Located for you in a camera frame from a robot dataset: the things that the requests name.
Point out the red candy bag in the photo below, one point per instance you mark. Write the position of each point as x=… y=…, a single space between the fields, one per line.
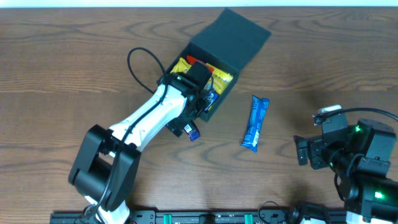
x=192 y=60

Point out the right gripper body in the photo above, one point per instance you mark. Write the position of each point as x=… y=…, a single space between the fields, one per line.
x=319 y=154

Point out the yellow Hacks candy bag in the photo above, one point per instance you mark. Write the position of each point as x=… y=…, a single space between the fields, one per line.
x=219 y=79

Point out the blue Eclipse mint box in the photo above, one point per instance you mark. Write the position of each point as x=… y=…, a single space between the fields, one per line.
x=211 y=97

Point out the dark green box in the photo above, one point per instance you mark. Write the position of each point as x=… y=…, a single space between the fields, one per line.
x=229 y=43

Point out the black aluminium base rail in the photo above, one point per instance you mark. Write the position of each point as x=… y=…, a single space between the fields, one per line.
x=269 y=212

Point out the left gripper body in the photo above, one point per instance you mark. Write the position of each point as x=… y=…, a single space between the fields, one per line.
x=194 y=109

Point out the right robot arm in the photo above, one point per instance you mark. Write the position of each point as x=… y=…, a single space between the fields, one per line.
x=359 y=155

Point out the yellow snack packet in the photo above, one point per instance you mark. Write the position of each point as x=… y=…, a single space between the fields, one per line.
x=182 y=66

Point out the blue snack bar wrapper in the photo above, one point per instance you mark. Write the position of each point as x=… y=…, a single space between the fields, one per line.
x=258 y=111

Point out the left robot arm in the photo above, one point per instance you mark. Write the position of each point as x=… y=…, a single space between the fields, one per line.
x=106 y=165

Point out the dark blue snack bar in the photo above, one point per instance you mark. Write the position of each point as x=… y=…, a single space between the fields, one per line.
x=192 y=131

